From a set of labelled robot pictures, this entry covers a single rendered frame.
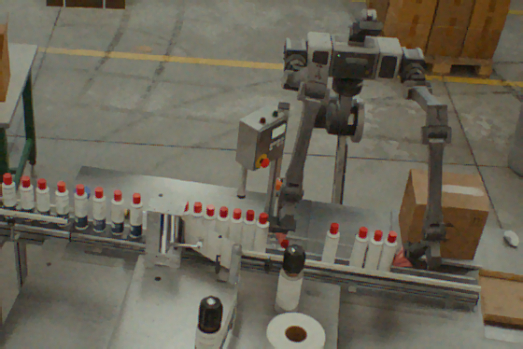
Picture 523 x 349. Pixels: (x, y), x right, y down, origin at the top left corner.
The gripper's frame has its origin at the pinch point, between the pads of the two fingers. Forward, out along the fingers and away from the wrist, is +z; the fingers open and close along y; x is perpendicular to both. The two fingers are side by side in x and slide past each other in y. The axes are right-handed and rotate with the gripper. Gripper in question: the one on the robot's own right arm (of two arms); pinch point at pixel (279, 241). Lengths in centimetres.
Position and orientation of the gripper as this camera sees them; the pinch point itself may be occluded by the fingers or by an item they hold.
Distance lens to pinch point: 332.2
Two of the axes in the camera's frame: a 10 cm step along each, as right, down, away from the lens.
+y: 9.9, 1.5, -0.2
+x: 1.0, -5.6, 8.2
